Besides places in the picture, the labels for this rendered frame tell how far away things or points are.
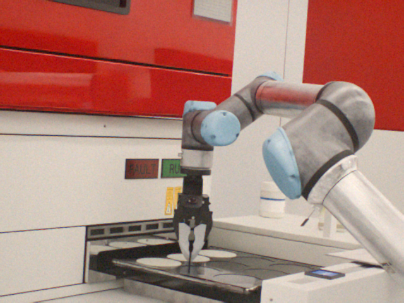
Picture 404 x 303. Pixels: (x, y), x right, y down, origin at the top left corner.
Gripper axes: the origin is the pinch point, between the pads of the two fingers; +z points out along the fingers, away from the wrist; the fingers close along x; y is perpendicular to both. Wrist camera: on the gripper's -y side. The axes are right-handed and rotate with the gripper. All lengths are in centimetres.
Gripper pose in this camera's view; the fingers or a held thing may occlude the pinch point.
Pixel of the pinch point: (190, 256)
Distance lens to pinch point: 195.7
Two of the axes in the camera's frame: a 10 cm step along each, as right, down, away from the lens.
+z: -0.7, 10.0, 0.5
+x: -10.0, -0.7, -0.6
